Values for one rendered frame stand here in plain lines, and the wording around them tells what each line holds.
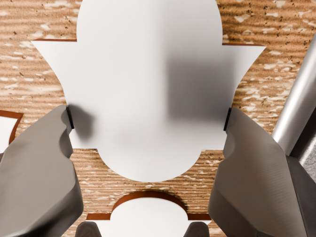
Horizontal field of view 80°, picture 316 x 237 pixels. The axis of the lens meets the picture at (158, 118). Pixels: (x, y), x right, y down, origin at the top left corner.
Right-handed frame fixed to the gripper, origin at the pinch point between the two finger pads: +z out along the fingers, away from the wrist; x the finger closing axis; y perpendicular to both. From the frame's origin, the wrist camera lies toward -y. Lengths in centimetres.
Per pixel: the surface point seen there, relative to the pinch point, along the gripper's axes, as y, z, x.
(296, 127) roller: 3.1, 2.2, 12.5
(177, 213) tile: 11.7, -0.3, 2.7
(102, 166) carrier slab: 6.3, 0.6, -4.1
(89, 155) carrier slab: 5.1, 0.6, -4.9
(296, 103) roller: 0.9, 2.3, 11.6
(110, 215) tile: 13.1, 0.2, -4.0
